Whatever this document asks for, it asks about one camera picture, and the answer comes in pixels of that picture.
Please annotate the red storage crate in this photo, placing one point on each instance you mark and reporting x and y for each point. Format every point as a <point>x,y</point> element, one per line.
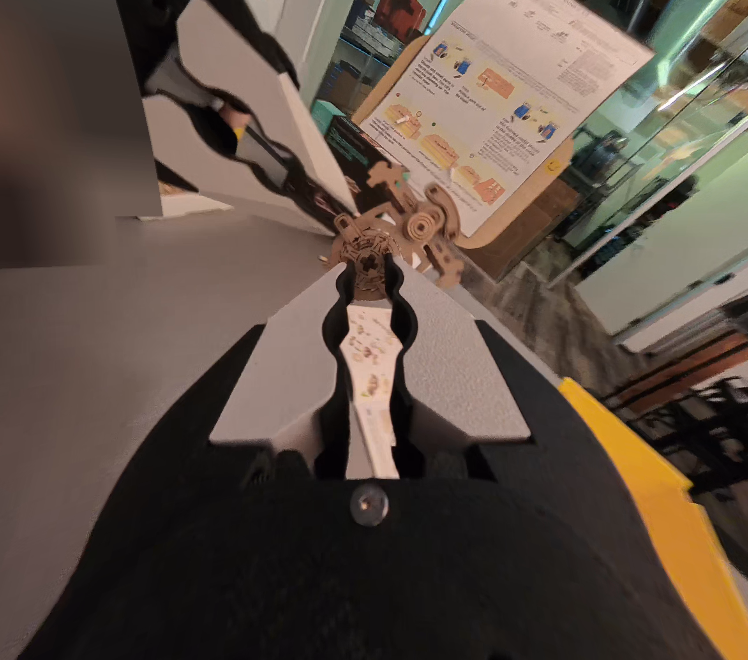
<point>400,9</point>

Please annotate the illustrated assembly leaflet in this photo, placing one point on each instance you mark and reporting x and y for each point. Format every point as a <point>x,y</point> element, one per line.
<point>368,344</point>

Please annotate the white box of wooden rings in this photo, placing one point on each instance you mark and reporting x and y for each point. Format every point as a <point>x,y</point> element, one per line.
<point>193,207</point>

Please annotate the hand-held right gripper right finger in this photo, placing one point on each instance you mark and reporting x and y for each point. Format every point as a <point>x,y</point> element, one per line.
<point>467,379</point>

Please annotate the printed instruction sheet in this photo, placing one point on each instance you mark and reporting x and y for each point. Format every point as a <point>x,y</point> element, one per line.
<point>526,58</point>

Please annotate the black model kit box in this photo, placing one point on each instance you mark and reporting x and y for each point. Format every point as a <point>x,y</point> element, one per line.
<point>350,140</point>

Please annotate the brown wooden mechanical model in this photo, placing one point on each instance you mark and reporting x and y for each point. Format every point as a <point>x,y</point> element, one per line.
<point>421,222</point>

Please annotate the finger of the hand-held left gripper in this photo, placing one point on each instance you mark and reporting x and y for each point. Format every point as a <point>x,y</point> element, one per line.
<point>251,82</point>
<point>193,157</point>

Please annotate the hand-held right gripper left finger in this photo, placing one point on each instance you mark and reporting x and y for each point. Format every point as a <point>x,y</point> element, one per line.
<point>274,379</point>

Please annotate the person's left hand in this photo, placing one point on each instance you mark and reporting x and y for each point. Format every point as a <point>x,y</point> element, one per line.
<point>234,118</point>

